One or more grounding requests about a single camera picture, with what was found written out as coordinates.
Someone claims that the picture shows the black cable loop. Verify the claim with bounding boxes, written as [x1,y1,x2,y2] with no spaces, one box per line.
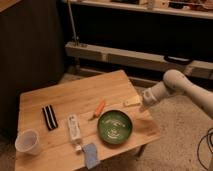
[196,127,213,171]

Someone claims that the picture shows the tan flat gripper finger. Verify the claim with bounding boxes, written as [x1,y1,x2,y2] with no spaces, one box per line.
[123,95,141,107]

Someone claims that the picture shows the wooden folding table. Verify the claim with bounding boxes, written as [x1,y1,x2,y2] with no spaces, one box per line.
[15,70,160,171]

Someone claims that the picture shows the grey metal rail frame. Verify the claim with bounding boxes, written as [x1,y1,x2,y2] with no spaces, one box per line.
[65,2,213,78]

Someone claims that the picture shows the blue sponge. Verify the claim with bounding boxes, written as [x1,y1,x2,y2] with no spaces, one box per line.
[83,143,100,169]

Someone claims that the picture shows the black white striped cloth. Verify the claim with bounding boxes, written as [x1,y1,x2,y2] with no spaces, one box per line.
[42,105,58,131]

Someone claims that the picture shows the orange toy carrot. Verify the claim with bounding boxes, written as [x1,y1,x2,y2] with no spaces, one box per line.
[89,100,106,121]

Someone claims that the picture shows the white wall shelf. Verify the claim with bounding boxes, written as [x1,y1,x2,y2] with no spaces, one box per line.
[61,0,213,20]

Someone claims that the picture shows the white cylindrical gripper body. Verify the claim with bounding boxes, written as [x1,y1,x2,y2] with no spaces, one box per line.
[142,82,166,106]

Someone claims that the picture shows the white tube bottle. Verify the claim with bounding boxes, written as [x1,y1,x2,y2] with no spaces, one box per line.
[67,115,82,153]

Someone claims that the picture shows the green ceramic bowl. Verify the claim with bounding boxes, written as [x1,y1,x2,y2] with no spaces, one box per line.
[97,110,133,145]

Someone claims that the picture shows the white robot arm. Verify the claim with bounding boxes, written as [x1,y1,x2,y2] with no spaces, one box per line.
[123,69,213,119]

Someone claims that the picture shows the clear plastic cup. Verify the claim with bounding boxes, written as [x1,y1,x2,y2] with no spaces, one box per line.
[15,129,42,155]

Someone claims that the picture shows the black handle on rail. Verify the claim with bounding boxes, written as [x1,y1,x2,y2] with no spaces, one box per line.
[164,55,193,65]

